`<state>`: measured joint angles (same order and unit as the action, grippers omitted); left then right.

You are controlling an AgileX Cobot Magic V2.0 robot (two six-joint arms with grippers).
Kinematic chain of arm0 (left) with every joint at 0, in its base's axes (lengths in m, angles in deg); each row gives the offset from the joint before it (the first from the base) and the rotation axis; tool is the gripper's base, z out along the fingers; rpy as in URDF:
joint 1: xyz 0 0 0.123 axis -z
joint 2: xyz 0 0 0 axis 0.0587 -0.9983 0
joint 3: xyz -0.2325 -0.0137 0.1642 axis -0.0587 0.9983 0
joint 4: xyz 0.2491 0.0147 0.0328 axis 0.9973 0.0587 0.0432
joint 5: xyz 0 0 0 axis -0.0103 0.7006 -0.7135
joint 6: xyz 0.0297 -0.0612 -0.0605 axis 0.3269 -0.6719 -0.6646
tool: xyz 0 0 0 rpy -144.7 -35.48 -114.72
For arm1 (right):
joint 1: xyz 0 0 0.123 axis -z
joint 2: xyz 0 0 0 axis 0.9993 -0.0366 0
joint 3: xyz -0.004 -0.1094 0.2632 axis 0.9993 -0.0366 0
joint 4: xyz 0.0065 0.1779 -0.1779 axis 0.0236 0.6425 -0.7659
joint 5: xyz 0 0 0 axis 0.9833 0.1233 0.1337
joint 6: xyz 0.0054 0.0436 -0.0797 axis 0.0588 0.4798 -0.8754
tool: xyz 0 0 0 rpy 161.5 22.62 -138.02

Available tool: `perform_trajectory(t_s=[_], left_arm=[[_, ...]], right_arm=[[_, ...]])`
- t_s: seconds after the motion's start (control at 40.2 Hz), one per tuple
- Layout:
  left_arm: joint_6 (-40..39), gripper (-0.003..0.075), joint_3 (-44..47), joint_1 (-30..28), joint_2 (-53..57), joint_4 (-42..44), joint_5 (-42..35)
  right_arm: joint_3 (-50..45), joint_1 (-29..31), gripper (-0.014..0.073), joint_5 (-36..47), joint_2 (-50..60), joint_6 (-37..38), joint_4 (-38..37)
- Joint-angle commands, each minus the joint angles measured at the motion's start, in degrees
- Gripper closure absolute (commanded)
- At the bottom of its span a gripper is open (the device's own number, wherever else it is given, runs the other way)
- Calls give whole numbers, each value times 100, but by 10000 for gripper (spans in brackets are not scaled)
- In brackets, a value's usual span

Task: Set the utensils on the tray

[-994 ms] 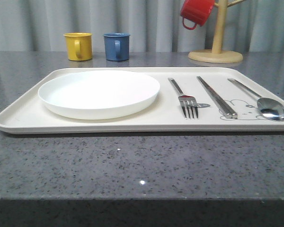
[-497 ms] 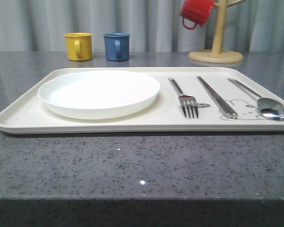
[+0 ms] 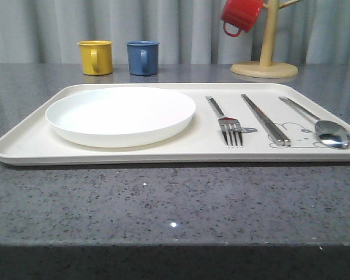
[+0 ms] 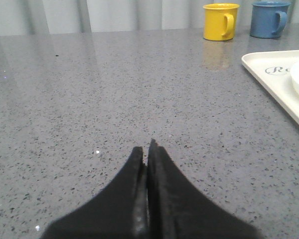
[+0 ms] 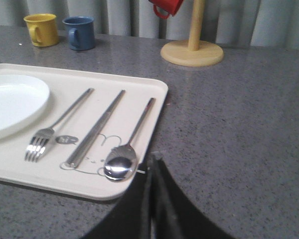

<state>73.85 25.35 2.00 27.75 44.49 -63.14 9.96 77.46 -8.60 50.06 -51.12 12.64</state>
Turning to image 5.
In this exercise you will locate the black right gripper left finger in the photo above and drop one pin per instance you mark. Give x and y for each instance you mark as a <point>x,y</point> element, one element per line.
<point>130,218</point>

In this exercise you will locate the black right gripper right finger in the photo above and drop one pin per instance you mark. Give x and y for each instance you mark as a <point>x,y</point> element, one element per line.
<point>173,214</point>

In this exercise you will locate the silver metal spoon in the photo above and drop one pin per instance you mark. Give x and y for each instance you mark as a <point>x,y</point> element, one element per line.
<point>121,162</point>

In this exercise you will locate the silver metal chopstick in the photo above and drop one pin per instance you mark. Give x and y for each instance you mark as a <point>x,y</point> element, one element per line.
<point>94,129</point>
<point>101,129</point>

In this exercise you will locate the silver metal fork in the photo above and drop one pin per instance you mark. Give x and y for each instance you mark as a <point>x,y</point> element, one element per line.
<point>38,143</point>

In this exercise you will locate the white round plate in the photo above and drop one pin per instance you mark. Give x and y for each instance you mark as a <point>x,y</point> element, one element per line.
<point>22,100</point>

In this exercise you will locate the cream rabbit serving tray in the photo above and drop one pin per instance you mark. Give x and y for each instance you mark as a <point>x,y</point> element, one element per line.
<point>87,180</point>

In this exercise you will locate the wooden mug tree stand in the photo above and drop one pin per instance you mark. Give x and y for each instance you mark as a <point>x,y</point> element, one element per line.
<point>193,52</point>

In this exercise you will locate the blue enamel mug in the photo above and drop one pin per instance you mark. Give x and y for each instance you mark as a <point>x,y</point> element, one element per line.
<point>80,32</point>

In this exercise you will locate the red enamel mug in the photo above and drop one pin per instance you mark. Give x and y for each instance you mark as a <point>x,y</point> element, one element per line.
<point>166,8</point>

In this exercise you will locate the yellow enamel mug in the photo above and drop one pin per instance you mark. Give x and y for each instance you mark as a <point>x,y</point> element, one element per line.
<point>42,29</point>

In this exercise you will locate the grey pleated curtain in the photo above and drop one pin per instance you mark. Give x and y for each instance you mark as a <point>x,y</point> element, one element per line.
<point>240,23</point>

